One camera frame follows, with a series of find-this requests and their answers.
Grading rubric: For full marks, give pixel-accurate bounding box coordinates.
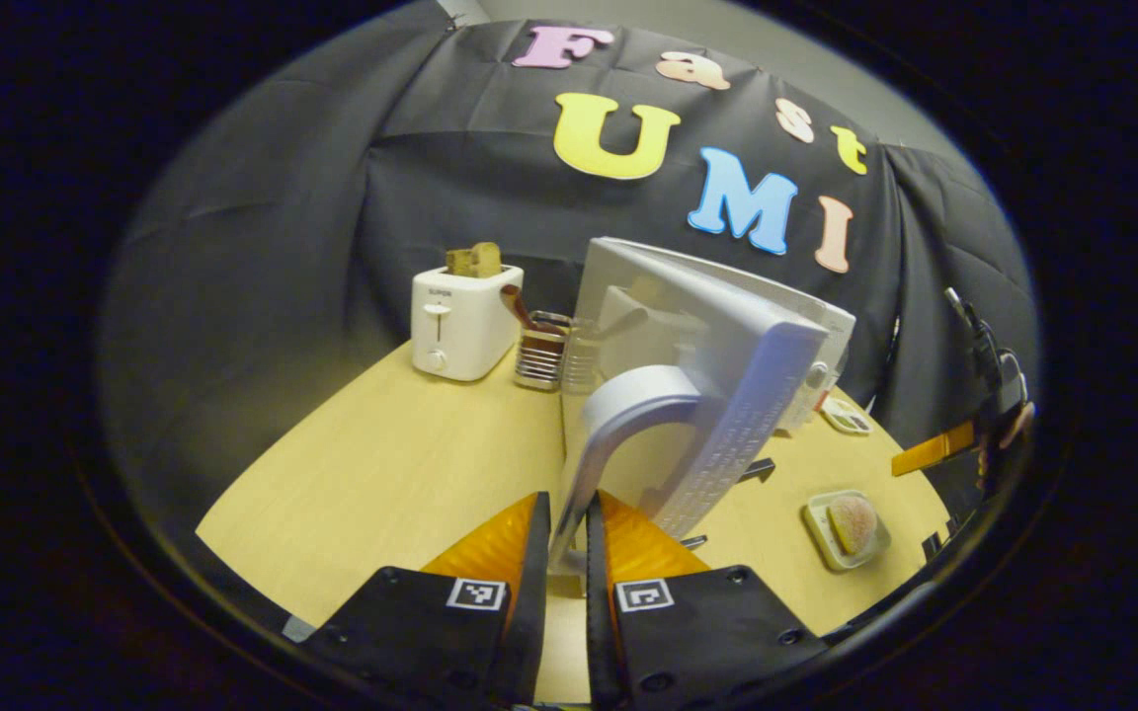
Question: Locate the beige square plate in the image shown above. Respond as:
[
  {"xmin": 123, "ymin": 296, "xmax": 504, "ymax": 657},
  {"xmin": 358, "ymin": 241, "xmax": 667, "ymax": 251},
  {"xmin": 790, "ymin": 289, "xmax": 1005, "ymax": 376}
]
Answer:
[{"xmin": 803, "ymin": 490, "xmax": 893, "ymax": 573}]

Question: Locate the round orange sugared bun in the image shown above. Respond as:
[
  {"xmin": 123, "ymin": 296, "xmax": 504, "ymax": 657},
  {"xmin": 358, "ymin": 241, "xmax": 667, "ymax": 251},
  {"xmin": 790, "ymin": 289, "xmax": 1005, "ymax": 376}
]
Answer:
[{"xmin": 828, "ymin": 496, "xmax": 878, "ymax": 555}]

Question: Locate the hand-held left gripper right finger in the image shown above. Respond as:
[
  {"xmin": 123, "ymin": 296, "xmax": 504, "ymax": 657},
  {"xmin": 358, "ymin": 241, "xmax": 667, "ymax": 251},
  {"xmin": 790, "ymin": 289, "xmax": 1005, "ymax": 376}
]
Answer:
[{"xmin": 584, "ymin": 491, "xmax": 827, "ymax": 710}]

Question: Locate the white microwave oven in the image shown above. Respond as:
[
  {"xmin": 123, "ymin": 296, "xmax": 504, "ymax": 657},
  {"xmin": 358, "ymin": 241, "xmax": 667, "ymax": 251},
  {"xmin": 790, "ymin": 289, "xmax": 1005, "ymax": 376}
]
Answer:
[{"xmin": 549, "ymin": 237, "xmax": 856, "ymax": 576}]

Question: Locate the brown bread slice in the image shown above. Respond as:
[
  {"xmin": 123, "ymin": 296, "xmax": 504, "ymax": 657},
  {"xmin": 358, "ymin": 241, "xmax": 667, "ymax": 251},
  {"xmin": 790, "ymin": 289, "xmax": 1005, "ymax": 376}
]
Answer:
[{"xmin": 446, "ymin": 242, "xmax": 503, "ymax": 279}]

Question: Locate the metal wire utensil holder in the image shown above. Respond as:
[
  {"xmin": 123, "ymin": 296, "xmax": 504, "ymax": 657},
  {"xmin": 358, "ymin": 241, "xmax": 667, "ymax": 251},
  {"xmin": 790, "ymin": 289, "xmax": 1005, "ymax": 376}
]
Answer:
[{"xmin": 515, "ymin": 311, "xmax": 573, "ymax": 393}]

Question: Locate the black backdrop cloth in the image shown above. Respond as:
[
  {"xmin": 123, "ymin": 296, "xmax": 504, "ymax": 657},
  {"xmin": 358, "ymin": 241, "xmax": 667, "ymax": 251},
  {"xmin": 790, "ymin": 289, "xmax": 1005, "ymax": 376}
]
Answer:
[{"xmin": 100, "ymin": 10, "xmax": 1039, "ymax": 514}]

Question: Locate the white divided dish of beans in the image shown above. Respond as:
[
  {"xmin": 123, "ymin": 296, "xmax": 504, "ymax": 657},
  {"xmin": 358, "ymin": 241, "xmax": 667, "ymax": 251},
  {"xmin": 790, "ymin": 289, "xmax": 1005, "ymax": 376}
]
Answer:
[{"xmin": 819, "ymin": 395, "xmax": 874, "ymax": 436}]

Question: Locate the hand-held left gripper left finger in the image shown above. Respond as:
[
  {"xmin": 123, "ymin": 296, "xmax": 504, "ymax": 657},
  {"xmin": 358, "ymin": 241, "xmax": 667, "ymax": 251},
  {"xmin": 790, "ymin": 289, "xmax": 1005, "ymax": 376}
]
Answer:
[{"xmin": 302, "ymin": 492, "xmax": 552, "ymax": 707}]

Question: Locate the white toaster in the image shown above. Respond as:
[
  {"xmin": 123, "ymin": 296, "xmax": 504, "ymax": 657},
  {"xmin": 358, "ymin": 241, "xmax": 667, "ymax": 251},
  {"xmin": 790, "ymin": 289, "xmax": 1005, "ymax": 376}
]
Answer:
[{"xmin": 411, "ymin": 262, "xmax": 525, "ymax": 383}]

